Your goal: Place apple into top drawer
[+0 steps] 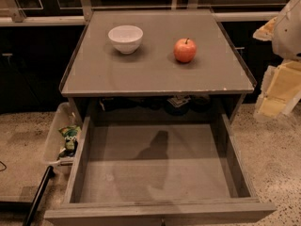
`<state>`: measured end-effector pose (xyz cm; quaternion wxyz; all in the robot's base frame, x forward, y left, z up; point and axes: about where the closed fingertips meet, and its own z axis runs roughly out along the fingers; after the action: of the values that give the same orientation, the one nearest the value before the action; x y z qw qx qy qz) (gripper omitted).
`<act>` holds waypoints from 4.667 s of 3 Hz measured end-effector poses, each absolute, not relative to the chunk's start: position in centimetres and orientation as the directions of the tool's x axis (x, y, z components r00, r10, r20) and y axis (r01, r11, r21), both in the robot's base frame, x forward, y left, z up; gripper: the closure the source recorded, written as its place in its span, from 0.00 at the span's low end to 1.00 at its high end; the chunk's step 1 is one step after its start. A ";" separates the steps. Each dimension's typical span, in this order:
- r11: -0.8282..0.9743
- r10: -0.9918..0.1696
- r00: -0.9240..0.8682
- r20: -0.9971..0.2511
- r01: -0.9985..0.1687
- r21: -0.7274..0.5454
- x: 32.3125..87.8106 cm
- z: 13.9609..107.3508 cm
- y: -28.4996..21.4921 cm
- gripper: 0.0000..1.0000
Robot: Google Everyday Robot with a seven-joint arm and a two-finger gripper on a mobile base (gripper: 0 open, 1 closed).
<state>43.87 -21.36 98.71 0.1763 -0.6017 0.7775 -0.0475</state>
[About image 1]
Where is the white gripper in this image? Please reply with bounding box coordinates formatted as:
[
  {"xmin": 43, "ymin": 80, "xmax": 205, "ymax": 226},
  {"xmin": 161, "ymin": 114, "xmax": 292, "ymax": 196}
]
[{"xmin": 253, "ymin": 0, "xmax": 301, "ymax": 121}]

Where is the red apple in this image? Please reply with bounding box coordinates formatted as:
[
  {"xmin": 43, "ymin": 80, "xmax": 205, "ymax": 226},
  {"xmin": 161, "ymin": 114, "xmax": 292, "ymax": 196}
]
[{"xmin": 173, "ymin": 38, "xmax": 197, "ymax": 63}]

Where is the grey cabinet with top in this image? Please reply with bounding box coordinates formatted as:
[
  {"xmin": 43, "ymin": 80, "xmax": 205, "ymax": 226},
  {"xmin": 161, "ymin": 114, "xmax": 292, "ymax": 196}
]
[{"xmin": 58, "ymin": 8, "xmax": 258, "ymax": 124}]

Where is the open grey top drawer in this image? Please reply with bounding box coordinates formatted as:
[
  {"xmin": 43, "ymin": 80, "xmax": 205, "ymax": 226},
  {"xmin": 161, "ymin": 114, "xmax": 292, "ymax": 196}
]
[{"xmin": 45, "ymin": 114, "xmax": 276, "ymax": 226}]

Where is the white ceramic bowl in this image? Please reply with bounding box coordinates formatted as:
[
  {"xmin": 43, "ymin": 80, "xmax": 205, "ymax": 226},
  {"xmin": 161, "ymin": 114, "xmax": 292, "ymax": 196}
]
[{"xmin": 108, "ymin": 25, "xmax": 144, "ymax": 55}]

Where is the green snack bag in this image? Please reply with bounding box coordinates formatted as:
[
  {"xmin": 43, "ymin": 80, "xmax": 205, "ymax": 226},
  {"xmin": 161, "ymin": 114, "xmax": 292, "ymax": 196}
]
[{"xmin": 58, "ymin": 125, "xmax": 81, "ymax": 158}]

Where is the clear plastic bin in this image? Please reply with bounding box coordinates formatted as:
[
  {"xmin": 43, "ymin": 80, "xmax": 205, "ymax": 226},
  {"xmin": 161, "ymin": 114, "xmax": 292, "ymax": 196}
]
[{"xmin": 42, "ymin": 103, "xmax": 82, "ymax": 175}]

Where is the black pole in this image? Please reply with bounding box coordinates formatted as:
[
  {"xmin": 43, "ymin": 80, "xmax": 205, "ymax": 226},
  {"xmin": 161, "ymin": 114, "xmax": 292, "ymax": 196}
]
[{"xmin": 23, "ymin": 166, "xmax": 55, "ymax": 226}]

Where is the white metal rail frame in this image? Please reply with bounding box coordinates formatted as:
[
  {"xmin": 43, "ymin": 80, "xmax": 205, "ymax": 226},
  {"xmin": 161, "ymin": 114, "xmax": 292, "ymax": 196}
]
[{"xmin": 0, "ymin": 0, "xmax": 301, "ymax": 27}]

